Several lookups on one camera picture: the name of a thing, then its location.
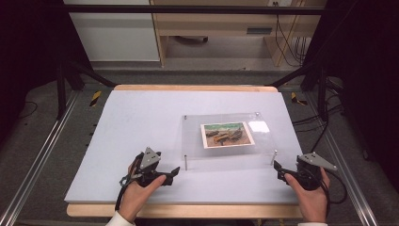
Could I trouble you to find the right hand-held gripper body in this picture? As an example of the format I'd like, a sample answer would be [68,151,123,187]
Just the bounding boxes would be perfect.
[293,152,339,191]

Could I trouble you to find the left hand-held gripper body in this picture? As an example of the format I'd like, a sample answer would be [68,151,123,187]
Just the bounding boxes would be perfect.
[119,146,164,188]

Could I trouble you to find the clear acrylic photo frame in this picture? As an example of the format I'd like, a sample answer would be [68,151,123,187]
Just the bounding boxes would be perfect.
[181,111,279,172]

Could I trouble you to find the painted boats picture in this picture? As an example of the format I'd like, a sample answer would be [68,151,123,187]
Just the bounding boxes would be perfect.
[200,121,256,150]

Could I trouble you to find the person's right hand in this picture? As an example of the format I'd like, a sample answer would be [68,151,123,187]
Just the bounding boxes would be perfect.
[283,168,331,224]

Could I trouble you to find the person's left hand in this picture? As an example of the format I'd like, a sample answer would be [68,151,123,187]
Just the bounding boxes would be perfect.
[117,163,168,222]

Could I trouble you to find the white table mat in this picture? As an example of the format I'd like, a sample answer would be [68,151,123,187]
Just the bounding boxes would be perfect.
[64,89,304,204]

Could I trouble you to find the wooden table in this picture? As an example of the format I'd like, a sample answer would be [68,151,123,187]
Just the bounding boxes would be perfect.
[66,84,304,219]

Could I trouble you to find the person's left white sleeve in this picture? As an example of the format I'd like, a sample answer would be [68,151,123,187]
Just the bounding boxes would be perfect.
[105,210,136,226]

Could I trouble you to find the black metal stand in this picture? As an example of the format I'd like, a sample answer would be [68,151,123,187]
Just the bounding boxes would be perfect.
[56,59,118,121]
[266,59,331,122]

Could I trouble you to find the white cabinet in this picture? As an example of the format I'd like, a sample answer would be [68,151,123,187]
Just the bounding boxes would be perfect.
[63,0,161,62]

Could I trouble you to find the light wooden desk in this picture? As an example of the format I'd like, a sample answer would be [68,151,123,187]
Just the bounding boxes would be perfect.
[150,0,327,68]

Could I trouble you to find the black horizontal bar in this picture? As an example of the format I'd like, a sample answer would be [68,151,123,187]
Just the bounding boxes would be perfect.
[62,4,326,16]

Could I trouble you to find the aluminium floor rail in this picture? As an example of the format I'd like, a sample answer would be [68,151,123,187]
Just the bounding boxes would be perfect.
[305,90,379,226]
[0,90,80,226]

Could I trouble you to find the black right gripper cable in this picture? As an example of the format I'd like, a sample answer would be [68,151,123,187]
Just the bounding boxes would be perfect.
[319,169,348,218]

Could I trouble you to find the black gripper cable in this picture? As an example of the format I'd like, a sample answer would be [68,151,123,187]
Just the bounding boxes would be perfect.
[319,169,348,218]
[114,153,140,212]

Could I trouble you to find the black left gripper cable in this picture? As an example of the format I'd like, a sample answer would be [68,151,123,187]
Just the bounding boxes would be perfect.
[114,153,140,212]

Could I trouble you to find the black floor cables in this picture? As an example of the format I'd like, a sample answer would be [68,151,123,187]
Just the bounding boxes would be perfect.
[291,93,344,153]

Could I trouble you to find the hanging black cables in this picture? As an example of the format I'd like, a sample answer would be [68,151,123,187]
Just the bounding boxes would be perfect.
[274,2,312,68]

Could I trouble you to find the thin black floor cable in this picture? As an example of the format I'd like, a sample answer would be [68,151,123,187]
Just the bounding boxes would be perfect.
[18,101,39,120]

